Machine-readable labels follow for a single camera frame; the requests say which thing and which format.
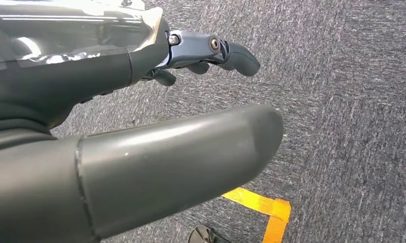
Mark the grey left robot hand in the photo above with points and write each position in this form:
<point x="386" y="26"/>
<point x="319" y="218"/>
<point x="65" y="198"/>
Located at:
<point x="71" y="77"/>

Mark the yellow floor tape square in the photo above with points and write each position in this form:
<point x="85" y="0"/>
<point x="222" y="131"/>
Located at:
<point x="273" y="209"/>

